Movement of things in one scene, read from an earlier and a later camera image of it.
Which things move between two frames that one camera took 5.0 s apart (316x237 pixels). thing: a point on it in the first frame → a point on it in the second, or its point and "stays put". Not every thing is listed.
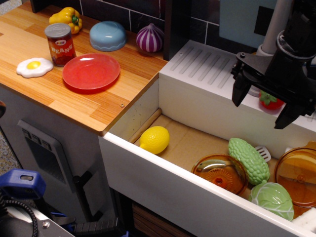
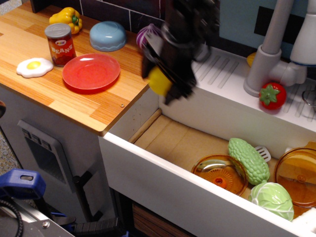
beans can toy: x=60 y=43 stays put
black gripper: x=289 y=76 → x=177 y=47
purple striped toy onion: x=149 y=38 stays put
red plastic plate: x=91 y=71 stays put
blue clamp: x=22 y=183 stays put
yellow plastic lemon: x=155 y=139 → x=158 y=82
